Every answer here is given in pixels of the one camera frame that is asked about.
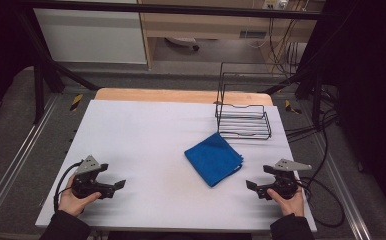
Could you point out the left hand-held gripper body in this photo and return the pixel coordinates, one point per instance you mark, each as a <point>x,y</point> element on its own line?
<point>87,165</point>

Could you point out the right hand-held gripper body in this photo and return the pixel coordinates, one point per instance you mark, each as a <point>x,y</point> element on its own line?
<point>286,183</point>

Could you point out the person's right hand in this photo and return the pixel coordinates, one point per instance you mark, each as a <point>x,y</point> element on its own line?
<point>291,205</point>

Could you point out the person's left hand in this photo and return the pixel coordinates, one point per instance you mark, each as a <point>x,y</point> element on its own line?
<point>70,201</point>

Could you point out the white table cover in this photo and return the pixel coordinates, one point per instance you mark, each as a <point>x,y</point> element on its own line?
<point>141,140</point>

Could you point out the blue folded cloth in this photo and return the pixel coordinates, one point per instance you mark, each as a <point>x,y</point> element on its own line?
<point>213,159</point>

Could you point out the yellow black tape strip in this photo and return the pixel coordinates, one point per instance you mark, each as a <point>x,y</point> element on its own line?
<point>76,102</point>
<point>291,107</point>

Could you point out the black metal stand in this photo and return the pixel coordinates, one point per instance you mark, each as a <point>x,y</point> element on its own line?
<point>39,90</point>
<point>316,96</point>

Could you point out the white cabinet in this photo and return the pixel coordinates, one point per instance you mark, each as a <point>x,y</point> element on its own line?
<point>91,36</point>

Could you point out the dark curtain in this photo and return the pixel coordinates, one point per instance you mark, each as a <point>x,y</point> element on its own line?
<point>1,50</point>
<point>371,83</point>

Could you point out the grey object under desk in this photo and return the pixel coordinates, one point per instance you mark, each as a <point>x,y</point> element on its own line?
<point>182,42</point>

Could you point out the wooden desk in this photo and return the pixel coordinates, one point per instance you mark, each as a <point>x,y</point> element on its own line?
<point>214,25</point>

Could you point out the white power strip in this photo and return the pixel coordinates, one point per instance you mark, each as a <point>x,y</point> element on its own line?
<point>274,4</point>

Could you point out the aluminium rail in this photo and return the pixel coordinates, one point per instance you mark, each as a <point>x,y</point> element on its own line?
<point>17,160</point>
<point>346,196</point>

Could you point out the black frame bar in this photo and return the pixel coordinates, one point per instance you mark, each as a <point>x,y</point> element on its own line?
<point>181,8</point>

